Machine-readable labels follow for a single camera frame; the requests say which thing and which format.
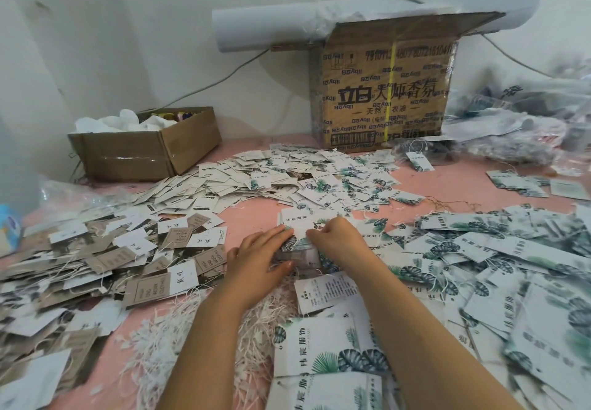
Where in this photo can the person's left hand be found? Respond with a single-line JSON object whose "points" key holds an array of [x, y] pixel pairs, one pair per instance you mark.
{"points": [[254, 262]]}

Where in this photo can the person's right hand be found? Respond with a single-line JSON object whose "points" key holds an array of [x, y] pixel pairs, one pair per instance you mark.
{"points": [[342, 243]]}

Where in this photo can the heap of small tags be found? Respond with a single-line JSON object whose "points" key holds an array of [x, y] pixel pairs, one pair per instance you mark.
{"points": [[254, 172]]}

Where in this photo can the pile of green leaf tags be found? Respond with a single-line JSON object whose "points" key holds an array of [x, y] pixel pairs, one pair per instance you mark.
{"points": [[503, 276]]}

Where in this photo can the pile of brown white tags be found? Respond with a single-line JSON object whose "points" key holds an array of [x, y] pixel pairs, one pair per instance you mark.
{"points": [[88, 280]]}

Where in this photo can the person's right forearm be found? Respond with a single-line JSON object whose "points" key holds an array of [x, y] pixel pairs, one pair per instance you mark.
{"points": [[443, 340]]}

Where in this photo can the person's left forearm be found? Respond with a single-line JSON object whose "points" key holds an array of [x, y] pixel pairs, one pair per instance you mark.
{"points": [[208, 359]]}

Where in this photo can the small open cardboard box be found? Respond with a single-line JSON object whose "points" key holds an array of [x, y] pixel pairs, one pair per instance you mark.
{"points": [[143, 145]]}

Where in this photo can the large printed cardboard box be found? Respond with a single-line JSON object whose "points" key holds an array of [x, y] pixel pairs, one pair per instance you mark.
{"points": [[383, 82]]}

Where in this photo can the white crumpled material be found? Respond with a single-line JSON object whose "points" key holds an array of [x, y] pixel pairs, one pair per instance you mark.
{"points": [[122, 122]]}

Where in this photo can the clear plastic bag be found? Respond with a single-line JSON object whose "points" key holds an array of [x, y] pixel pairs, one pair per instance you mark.
{"points": [[65, 194]]}

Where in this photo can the heap of clear plastic bags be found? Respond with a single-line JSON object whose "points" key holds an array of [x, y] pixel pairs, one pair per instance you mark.
{"points": [[540, 114]]}

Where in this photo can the white roll in plastic wrap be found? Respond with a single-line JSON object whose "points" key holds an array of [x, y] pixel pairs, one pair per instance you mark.
{"points": [[263, 19]]}

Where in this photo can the blue tissue pack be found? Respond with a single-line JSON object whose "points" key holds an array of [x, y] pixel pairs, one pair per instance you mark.
{"points": [[9, 230]]}

